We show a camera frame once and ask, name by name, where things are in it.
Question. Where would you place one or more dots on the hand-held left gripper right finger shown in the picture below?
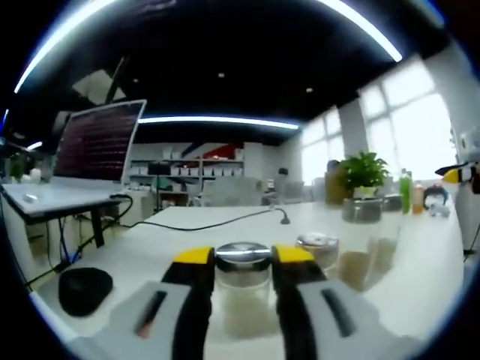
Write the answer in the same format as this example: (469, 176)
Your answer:
(375, 337)

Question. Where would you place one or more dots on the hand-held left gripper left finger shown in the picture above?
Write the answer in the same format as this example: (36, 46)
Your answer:
(112, 337)

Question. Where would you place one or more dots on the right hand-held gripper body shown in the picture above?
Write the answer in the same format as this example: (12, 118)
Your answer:
(470, 148)

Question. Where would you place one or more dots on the tall glass seasoning bottle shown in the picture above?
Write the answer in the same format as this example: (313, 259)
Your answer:
(362, 212)
(393, 204)

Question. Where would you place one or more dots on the small glass seasoning bottle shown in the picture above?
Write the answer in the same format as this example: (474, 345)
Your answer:
(243, 296)
(318, 249)

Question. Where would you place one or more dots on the orange drink bottle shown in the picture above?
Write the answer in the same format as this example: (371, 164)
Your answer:
(418, 200)

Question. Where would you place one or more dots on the green drink bottle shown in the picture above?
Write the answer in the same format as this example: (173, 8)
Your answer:
(405, 191)

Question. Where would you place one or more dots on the black white penguin toy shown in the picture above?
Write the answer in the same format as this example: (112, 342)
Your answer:
(435, 195)

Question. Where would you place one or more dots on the large bright window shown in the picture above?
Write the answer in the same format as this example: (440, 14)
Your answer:
(318, 157)
(416, 138)

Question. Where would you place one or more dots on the black computer mouse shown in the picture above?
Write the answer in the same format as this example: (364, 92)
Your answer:
(84, 292)

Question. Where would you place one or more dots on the potted green plant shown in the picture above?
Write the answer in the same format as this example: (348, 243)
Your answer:
(363, 168)

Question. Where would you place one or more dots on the brown paper bag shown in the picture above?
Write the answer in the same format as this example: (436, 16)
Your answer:
(333, 187)

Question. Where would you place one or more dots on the white office chair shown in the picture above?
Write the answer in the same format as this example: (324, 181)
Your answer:
(297, 192)

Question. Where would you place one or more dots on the black monitor on stand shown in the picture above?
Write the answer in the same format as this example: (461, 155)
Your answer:
(157, 168)

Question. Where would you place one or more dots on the white plastic jug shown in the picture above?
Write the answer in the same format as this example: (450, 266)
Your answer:
(34, 175)

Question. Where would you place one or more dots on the grey mesh chair back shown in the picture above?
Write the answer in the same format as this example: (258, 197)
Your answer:
(232, 191)

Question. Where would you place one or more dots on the white laptop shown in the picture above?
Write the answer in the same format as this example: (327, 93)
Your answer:
(93, 146)

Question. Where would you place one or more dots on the white metal shelf rack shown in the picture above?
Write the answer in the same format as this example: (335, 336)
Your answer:
(187, 160)

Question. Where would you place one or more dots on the row of white storage bins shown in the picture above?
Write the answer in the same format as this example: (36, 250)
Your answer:
(210, 171)

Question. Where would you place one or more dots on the small green office plant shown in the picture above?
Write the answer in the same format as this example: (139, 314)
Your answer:
(17, 167)

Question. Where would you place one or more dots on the short ceiling light strip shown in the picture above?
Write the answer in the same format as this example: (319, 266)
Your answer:
(34, 145)

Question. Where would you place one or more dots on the white ceiling air conditioner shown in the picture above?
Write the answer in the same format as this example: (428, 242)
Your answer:
(95, 88)

